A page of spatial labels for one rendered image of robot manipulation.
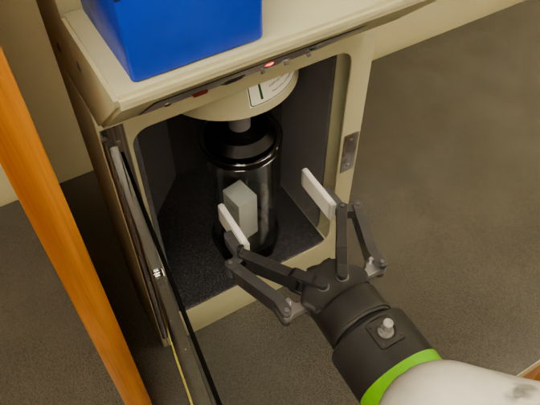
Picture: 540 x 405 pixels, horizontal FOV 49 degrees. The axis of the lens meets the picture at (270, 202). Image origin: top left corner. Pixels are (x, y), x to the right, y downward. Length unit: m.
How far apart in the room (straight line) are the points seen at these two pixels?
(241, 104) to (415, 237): 0.49
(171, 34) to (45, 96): 0.69
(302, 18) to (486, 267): 0.68
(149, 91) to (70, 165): 0.78
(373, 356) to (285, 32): 0.31
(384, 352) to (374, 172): 0.59
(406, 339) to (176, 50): 0.35
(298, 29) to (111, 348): 0.40
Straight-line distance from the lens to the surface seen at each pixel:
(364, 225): 0.70
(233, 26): 0.42
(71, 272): 0.54
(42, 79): 1.05
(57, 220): 0.49
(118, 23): 0.38
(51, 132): 1.12
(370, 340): 0.59
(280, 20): 0.46
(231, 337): 0.92
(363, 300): 0.62
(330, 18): 0.46
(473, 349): 0.96
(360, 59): 0.69
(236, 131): 0.73
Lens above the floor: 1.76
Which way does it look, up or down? 51 degrees down
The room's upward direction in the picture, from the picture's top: straight up
